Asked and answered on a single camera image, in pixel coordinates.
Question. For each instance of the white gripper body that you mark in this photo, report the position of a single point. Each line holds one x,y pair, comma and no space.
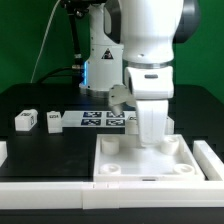
151,90

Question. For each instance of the white square table top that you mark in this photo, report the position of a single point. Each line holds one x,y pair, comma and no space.
120,158

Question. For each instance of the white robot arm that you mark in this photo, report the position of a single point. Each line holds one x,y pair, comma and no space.
131,59

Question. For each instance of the white sheet with fiducial tags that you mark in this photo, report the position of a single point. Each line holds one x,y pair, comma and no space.
96,119

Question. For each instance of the white U-shaped obstacle fence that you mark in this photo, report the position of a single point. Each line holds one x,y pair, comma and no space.
90,195

